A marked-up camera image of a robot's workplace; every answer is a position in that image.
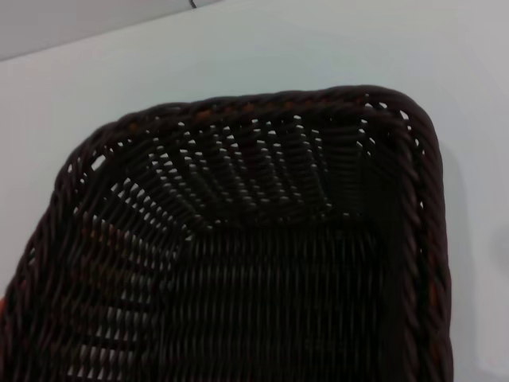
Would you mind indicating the dark brown woven basket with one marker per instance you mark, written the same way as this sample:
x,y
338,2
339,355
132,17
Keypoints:
x,y
254,258

